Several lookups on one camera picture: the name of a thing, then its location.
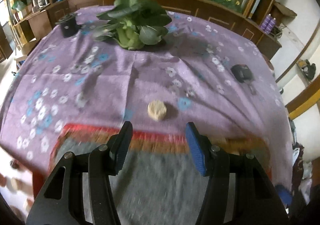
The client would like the dark tool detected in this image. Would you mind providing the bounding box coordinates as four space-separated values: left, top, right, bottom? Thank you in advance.
301 61 317 80

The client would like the grey mat with red border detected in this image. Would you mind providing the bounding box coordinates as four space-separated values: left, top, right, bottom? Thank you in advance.
51 123 273 225

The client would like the wooden rail with panels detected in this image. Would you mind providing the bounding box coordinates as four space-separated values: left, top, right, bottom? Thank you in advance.
47 0 283 50

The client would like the green bok choy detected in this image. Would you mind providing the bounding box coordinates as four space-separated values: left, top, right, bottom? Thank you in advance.
94 0 173 50

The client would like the purple floral cloth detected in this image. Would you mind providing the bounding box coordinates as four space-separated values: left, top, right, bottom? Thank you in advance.
0 6 293 190

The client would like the wooden side desk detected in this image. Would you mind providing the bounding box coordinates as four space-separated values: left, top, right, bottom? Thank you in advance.
10 2 68 42

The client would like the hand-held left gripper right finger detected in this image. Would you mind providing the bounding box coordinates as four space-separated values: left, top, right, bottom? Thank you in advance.
185 122 289 225

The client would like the cardboard box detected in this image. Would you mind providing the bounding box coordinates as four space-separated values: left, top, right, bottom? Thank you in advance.
274 2 298 19

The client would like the cream round piece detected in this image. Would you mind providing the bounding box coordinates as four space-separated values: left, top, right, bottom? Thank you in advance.
147 100 167 121

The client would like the black jar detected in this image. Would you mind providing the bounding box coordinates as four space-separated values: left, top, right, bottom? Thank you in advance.
55 14 78 38

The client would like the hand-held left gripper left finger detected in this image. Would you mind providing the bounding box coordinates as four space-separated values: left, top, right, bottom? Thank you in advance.
26 121 133 225

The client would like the purple spray can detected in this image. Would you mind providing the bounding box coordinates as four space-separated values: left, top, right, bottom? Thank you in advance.
267 18 277 34
260 14 272 32

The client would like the black car key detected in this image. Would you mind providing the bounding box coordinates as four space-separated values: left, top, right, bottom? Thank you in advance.
230 64 257 95

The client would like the green bag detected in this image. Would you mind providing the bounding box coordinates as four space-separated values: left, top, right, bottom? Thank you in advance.
11 0 27 11

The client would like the red tray with white inside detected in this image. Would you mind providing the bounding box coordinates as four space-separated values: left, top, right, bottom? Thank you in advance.
0 157 50 218

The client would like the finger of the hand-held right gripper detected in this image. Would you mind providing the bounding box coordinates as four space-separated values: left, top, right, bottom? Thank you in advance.
275 184 293 207

